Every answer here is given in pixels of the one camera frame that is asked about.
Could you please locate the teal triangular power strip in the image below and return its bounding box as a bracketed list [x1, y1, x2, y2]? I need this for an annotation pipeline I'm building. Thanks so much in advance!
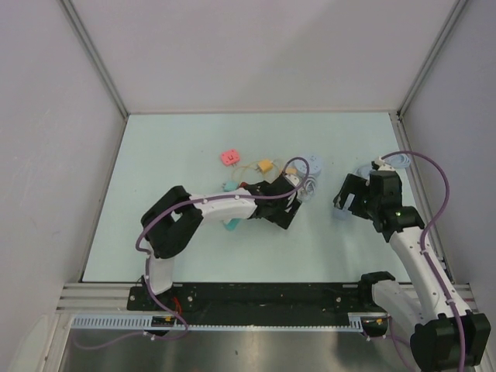
[222, 219, 241, 232]

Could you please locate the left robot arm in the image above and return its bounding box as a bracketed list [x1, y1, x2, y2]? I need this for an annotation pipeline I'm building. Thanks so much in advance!
[135, 173, 305, 310]

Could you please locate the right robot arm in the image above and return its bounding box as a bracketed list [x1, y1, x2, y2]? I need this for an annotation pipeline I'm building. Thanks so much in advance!
[333, 170, 491, 371]

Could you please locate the pink square plug adapter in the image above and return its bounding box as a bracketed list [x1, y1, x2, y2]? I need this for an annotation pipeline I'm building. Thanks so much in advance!
[220, 149, 241, 167]

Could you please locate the light blue rectangular power strip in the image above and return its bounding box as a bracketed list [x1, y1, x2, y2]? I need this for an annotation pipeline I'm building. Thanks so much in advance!
[332, 152, 412, 222]

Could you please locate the yellow USB charger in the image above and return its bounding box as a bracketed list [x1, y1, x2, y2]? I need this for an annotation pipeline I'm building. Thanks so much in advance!
[256, 159, 274, 174]

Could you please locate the round light blue power strip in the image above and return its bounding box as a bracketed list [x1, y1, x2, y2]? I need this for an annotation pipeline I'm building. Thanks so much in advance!
[292, 154, 322, 202]

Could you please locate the teal USB charger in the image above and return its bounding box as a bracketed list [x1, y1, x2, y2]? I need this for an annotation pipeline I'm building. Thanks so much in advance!
[222, 181, 239, 192]

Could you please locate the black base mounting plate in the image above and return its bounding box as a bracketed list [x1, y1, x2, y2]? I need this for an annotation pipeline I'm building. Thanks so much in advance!
[126, 281, 392, 322]

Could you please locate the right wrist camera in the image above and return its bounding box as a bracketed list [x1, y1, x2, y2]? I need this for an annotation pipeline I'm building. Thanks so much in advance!
[371, 157, 395, 172]

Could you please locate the yellow charging cable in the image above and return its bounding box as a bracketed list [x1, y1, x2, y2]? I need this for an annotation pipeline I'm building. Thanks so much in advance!
[232, 158, 286, 191]

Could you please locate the white slotted cable duct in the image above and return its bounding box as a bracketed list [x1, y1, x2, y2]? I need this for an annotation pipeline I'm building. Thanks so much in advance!
[71, 314, 388, 332]

